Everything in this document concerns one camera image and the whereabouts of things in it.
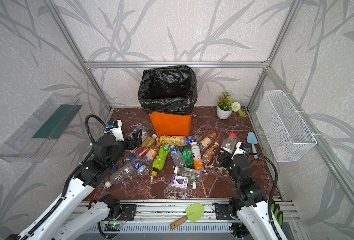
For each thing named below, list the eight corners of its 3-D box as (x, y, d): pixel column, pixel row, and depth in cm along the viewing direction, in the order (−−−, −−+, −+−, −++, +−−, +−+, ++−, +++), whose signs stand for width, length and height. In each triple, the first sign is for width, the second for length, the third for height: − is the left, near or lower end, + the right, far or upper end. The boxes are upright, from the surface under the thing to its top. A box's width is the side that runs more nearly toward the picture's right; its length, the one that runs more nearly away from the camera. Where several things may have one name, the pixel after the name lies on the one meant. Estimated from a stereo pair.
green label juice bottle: (151, 175, 88) (149, 171, 83) (163, 146, 100) (162, 141, 95) (160, 178, 87) (159, 174, 82) (171, 148, 99) (171, 143, 94)
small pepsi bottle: (188, 147, 100) (188, 144, 97) (184, 141, 103) (184, 138, 99) (200, 140, 103) (200, 137, 100) (195, 135, 106) (195, 131, 103)
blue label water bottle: (177, 171, 89) (176, 166, 84) (169, 151, 98) (168, 145, 92) (186, 167, 91) (186, 162, 85) (177, 148, 100) (177, 142, 94)
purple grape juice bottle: (166, 185, 84) (166, 183, 81) (169, 175, 88) (168, 173, 84) (188, 189, 83) (188, 187, 79) (190, 179, 86) (190, 177, 83)
